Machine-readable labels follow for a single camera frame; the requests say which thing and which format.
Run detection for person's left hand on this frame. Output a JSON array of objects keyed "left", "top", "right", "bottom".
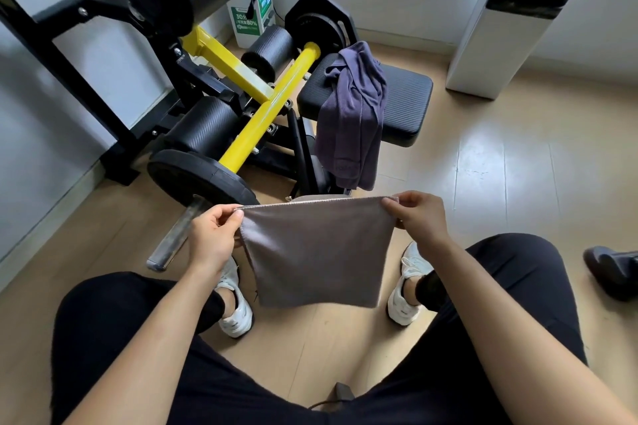
[{"left": 188, "top": 204, "right": 245, "bottom": 282}]

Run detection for person's right hand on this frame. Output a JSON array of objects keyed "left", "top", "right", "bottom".
[{"left": 381, "top": 190, "right": 450, "bottom": 251}]

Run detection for grey cloth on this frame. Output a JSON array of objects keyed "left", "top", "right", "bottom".
[{"left": 233, "top": 195, "right": 400, "bottom": 309}]

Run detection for person's left forearm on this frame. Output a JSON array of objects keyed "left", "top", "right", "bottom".
[{"left": 62, "top": 260, "right": 235, "bottom": 425}]

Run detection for person's right forearm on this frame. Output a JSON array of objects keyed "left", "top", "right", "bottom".
[{"left": 416, "top": 235, "right": 638, "bottom": 425}]

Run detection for black weight plate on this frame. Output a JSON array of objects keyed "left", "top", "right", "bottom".
[
  {"left": 284, "top": 0, "right": 360, "bottom": 50},
  {"left": 147, "top": 149, "right": 260, "bottom": 207}
]

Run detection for chrome bar sleeve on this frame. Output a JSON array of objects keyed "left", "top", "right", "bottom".
[{"left": 146, "top": 195, "right": 213, "bottom": 272}]

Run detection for white right shoe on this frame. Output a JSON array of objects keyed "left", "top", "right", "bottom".
[{"left": 387, "top": 241, "right": 435, "bottom": 327}]

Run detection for white shoe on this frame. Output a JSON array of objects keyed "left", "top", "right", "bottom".
[
  {"left": 387, "top": 241, "right": 435, "bottom": 327},
  {"left": 215, "top": 256, "right": 254, "bottom": 339}
]

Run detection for small black foam roller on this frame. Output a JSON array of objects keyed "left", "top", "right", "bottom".
[
  {"left": 241, "top": 25, "right": 300, "bottom": 83},
  {"left": 163, "top": 95, "right": 246, "bottom": 157}
]

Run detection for purple grey garment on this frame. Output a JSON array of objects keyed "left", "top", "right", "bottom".
[{"left": 314, "top": 41, "right": 389, "bottom": 192}]

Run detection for white left shoe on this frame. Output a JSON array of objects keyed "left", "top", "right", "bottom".
[{"left": 215, "top": 256, "right": 254, "bottom": 339}]

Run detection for yellow machine lever bar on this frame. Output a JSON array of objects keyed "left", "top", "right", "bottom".
[{"left": 179, "top": 25, "right": 321, "bottom": 174}]

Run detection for black seat pad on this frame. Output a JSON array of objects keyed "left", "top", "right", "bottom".
[{"left": 297, "top": 53, "right": 434, "bottom": 148}]

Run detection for black trousers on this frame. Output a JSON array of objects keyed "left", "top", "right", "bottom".
[{"left": 50, "top": 233, "right": 590, "bottom": 425}]

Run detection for white box with green label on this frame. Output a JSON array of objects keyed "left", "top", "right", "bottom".
[{"left": 227, "top": 0, "right": 276, "bottom": 50}]

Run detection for white standing appliance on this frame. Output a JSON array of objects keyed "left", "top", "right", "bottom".
[{"left": 445, "top": 0, "right": 620, "bottom": 101}]

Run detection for black dumbbell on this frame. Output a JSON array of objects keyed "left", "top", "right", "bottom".
[{"left": 583, "top": 246, "right": 638, "bottom": 302}]

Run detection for black adapter with cable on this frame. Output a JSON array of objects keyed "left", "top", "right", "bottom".
[{"left": 308, "top": 382, "right": 356, "bottom": 411}]

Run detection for black exercise machine frame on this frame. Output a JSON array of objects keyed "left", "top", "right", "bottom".
[{"left": 0, "top": 0, "right": 350, "bottom": 202}]

